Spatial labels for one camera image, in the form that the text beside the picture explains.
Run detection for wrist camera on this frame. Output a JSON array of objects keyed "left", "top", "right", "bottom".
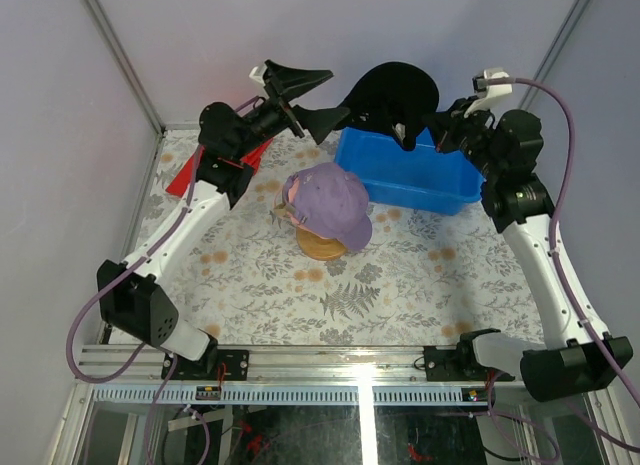
[
  {"left": 464, "top": 68, "right": 514, "bottom": 118},
  {"left": 249, "top": 63, "right": 268, "bottom": 87}
]

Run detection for black cap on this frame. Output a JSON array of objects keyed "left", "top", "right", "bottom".
[{"left": 335, "top": 62, "right": 439, "bottom": 151}]

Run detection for blue plastic bin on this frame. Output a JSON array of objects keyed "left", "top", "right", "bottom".
[{"left": 334, "top": 128, "right": 483, "bottom": 215}]

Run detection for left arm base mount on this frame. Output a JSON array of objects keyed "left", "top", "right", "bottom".
[{"left": 171, "top": 337, "right": 250, "bottom": 384}]

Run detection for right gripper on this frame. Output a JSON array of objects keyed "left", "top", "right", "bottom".
[{"left": 423, "top": 95, "right": 504, "bottom": 181}]

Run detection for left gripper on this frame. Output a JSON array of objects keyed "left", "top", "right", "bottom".
[{"left": 230, "top": 61, "right": 345, "bottom": 161}]

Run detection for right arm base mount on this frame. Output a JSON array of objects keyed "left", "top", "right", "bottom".
[{"left": 413, "top": 328, "right": 499, "bottom": 383}]

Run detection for purple LA baseball cap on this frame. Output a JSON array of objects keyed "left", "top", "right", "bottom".
[{"left": 289, "top": 162, "right": 373, "bottom": 252}]

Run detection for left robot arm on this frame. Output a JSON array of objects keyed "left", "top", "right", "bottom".
[{"left": 97, "top": 60, "right": 349, "bottom": 380}]

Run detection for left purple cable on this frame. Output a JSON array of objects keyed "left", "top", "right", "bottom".
[{"left": 66, "top": 97, "right": 261, "bottom": 464}]

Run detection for wooden hat stand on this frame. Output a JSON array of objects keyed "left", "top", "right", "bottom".
[{"left": 296, "top": 228, "right": 348, "bottom": 261}]

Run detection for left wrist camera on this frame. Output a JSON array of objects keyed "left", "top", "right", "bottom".
[{"left": 249, "top": 63, "right": 268, "bottom": 87}]

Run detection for aluminium front rail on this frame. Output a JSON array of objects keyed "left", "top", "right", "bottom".
[{"left": 74, "top": 346, "right": 492, "bottom": 406}]

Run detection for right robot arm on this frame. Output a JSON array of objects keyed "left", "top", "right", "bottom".
[{"left": 422, "top": 99, "right": 633, "bottom": 402}]

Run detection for red folded cloth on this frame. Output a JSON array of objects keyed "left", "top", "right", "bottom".
[{"left": 165, "top": 139, "right": 273, "bottom": 197}]

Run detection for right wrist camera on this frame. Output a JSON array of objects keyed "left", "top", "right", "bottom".
[{"left": 464, "top": 68, "right": 514, "bottom": 118}]

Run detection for pink baseball cap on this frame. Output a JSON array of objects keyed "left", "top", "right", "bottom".
[{"left": 281, "top": 173, "right": 298, "bottom": 207}]

